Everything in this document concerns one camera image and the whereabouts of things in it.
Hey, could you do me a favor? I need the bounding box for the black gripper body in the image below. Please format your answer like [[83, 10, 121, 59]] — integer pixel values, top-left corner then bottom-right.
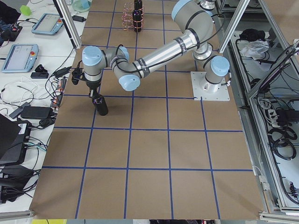
[[86, 80, 101, 93]]

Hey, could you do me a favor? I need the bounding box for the dark glass wine bottle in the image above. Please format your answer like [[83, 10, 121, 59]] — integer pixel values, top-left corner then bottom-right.
[[89, 89, 108, 116]]

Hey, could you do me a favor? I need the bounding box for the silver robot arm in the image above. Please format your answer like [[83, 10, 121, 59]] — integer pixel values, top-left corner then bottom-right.
[[82, 0, 230, 93], [198, 0, 216, 11]]

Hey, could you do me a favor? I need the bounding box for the dark wine bottle in basket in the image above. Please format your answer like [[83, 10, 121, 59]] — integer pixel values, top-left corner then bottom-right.
[[132, 9, 142, 32]]

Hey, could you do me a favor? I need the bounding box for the black power adapter brick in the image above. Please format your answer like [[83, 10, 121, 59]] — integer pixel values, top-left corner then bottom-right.
[[21, 106, 53, 119]]

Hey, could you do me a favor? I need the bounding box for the blue teach pendant upper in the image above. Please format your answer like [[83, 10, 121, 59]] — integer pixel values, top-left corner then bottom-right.
[[31, 13, 63, 35]]

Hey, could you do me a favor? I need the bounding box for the blue teach pendant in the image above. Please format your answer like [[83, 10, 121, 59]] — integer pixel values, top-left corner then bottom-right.
[[1, 44, 39, 73], [31, 13, 63, 35]]

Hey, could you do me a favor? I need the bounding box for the blue teach pendant lower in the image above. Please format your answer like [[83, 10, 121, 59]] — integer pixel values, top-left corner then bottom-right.
[[1, 44, 39, 73]]

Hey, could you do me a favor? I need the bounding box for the black laptop computer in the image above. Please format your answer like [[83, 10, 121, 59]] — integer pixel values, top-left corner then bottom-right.
[[0, 115, 31, 166]]

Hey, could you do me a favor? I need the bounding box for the green plastic object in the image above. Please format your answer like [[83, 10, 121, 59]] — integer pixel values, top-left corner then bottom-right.
[[20, 5, 32, 16]]

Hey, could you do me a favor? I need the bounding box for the white crumpled cloth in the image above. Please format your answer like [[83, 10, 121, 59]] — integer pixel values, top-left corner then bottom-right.
[[241, 40, 269, 60]]

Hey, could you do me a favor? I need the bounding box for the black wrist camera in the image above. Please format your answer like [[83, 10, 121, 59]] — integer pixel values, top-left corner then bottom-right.
[[71, 68, 85, 85]]

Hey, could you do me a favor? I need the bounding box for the aluminium frame post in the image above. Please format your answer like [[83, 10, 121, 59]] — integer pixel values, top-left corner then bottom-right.
[[53, 0, 82, 49]]

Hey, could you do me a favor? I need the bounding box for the copper wire wine basket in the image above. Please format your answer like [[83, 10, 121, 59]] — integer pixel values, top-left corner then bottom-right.
[[121, 1, 144, 31]]

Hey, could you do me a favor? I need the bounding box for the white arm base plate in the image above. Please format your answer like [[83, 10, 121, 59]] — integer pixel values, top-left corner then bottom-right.
[[191, 71, 230, 101]]

